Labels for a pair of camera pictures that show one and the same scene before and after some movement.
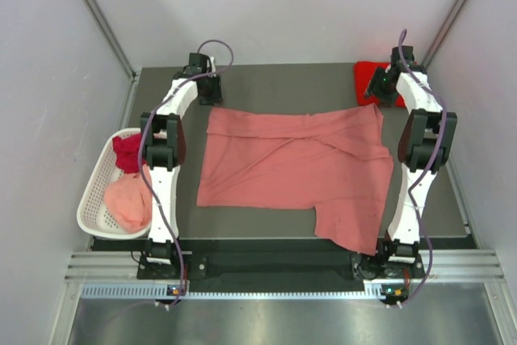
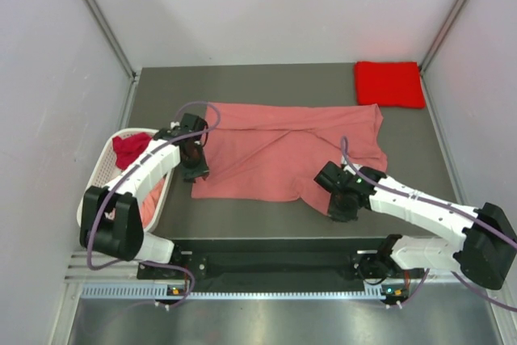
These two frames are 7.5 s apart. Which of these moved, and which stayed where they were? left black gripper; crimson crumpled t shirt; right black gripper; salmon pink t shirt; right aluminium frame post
Moved: right black gripper; salmon pink t shirt; left black gripper
Stayed: crimson crumpled t shirt; right aluminium frame post
